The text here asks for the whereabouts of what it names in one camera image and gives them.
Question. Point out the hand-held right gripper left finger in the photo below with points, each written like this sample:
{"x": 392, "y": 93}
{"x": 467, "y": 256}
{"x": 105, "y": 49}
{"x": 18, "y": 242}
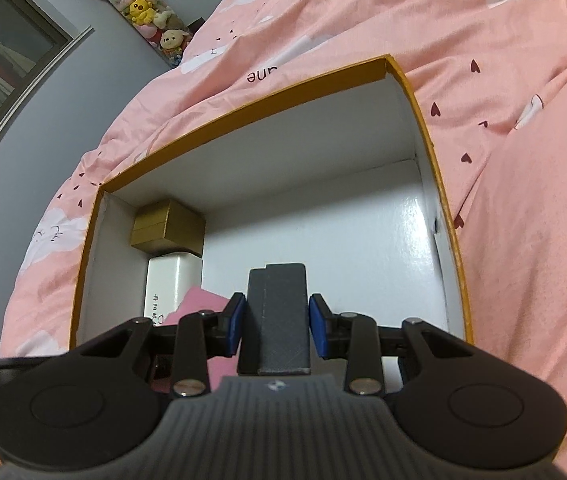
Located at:
{"x": 234, "y": 324}

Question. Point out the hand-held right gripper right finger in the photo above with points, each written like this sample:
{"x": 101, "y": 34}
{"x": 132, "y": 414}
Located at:
{"x": 319, "y": 324}

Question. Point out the dark grey rectangular case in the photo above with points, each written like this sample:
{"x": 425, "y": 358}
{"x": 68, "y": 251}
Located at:
{"x": 276, "y": 310}

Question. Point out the orange-rimmed cardboard box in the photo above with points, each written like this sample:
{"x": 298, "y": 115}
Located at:
{"x": 313, "y": 210}

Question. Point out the pink paper card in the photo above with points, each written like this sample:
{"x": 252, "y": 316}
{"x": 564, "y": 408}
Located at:
{"x": 199, "y": 301}

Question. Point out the white rectangular box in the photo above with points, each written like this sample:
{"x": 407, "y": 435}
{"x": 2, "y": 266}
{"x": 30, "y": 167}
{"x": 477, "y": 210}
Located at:
{"x": 171, "y": 285}

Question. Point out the small brown cardboard box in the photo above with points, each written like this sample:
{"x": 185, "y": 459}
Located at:
{"x": 166, "y": 227}

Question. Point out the pink cloud-print bedsheet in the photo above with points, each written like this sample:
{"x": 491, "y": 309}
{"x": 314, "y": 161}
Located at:
{"x": 513, "y": 210}

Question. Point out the glass-door cabinet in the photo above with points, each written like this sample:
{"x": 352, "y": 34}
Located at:
{"x": 8, "y": 35}

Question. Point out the clear tube of plush toys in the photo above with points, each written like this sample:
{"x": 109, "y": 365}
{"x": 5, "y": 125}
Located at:
{"x": 136, "y": 7}

